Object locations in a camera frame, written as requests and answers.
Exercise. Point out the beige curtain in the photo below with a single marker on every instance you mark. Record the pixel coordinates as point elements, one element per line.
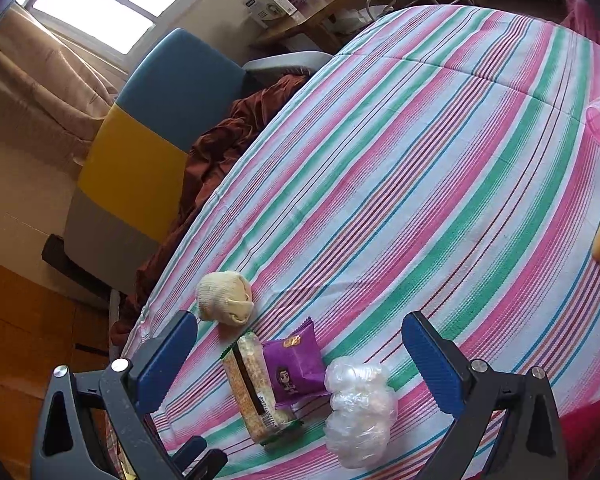
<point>45,85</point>

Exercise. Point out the clear snack bag green edges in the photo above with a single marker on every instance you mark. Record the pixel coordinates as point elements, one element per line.
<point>255,385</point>

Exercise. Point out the brown cloth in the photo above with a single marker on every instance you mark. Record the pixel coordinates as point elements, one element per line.
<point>220,145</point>

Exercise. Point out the wooden desk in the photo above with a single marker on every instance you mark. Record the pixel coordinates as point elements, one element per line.
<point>330,5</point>

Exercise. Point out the purple snack packet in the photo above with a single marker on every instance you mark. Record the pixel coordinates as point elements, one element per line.
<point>290,365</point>

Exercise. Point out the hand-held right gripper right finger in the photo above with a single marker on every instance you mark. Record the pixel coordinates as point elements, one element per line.
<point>432,360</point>

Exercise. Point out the window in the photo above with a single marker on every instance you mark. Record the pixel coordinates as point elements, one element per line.
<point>105,5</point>

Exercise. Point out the striped bed sheet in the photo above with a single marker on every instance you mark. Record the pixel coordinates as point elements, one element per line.
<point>405,185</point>

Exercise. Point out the blue yellow grey chair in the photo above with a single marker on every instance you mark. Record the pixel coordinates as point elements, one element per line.
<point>135,175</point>

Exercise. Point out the clear plastic bag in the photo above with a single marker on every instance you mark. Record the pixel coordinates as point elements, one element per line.
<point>360,410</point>

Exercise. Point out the white appliance box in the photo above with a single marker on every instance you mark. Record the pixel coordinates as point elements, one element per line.
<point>272,5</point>

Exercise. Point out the red cloth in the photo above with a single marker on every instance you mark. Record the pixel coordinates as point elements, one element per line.
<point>590,440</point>

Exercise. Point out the rolled beige sock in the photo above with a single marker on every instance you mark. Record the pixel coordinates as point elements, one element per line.
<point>222,295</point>

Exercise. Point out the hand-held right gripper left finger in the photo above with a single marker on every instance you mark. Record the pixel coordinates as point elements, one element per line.
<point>167,360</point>

